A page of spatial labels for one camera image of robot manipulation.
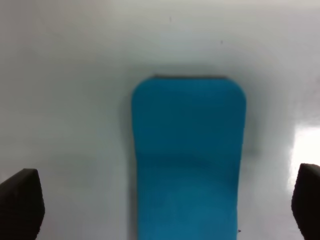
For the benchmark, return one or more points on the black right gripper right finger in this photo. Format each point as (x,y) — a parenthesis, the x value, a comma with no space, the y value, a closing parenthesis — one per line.
(305,203)

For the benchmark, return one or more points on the blue whiteboard eraser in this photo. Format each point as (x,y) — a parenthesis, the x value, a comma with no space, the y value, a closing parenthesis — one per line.
(188,137)

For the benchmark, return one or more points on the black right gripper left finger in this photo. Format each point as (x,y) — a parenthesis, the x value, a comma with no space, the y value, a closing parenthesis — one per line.
(22,207)

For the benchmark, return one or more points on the white whiteboard with aluminium frame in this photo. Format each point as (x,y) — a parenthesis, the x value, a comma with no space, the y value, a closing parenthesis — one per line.
(67,71)

